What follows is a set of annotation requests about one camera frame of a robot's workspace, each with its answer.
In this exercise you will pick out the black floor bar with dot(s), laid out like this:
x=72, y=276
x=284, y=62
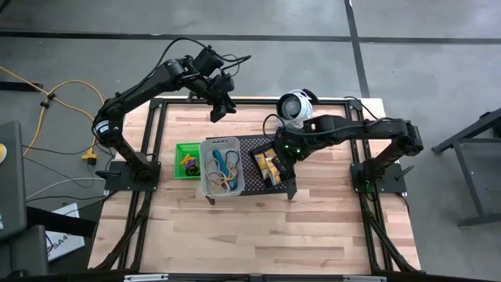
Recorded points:
x=19, y=86

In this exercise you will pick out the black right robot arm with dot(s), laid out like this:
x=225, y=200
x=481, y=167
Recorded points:
x=352, y=125

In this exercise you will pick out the rubber bands and coils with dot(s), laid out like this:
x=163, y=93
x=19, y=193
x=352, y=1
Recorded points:
x=207, y=174

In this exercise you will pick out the white cylindrical appliance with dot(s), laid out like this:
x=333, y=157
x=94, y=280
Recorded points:
x=293, y=107

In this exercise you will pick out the staples packet yellow green print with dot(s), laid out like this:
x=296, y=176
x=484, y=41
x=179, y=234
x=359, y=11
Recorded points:
x=273, y=172

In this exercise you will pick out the packet with yellow green print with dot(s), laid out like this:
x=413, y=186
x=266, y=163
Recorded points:
x=261, y=166

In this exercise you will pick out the grey metal stand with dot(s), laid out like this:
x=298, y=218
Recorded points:
x=477, y=164

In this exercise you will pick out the thin yellow rubber band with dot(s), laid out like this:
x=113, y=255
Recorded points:
x=233, y=174

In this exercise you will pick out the green plastic basket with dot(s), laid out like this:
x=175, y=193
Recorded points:
x=180, y=172

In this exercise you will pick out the dark grey box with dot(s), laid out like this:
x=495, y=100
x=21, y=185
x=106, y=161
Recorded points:
x=27, y=254

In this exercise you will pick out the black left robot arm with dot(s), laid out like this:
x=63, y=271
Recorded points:
x=137, y=94

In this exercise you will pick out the white paper box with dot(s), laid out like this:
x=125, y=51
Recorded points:
x=64, y=244

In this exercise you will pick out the yellow round object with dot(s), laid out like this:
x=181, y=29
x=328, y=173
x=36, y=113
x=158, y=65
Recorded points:
x=2, y=153

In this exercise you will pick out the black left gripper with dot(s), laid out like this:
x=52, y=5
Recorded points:
x=224, y=88

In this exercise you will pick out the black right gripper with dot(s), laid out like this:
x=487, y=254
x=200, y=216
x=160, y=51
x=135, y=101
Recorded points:
x=287, y=156

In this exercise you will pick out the black clamp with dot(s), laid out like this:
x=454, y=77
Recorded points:
x=192, y=95

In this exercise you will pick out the white plastic bin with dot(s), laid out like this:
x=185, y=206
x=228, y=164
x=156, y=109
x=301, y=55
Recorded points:
x=221, y=141

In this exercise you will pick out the wide black rubber band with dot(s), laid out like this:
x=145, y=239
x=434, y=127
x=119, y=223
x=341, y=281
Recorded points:
x=236, y=156

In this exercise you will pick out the black perforated metal riser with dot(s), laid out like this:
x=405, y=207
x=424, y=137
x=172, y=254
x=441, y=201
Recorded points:
x=250, y=180

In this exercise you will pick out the silver metal bracket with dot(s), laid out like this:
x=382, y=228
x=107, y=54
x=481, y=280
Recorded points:
x=145, y=278
x=364, y=279

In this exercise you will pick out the black plastic basket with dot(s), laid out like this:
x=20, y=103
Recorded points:
x=254, y=150

